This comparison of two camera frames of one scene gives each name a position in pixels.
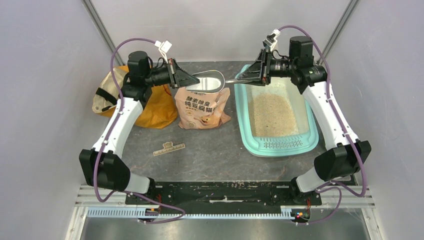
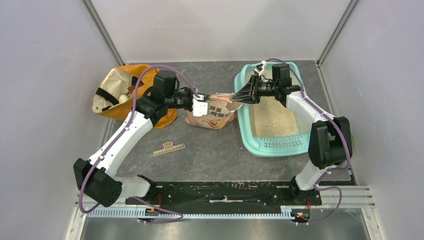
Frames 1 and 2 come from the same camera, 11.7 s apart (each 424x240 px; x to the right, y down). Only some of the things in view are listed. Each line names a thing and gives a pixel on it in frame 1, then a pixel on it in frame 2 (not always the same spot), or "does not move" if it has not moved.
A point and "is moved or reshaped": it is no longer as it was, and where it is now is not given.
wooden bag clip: (168, 147) does not move
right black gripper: (254, 74) to (244, 94)
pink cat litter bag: (202, 110) is moved or reshaped
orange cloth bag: (160, 113) does not move
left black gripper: (179, 78) to (191, 93)
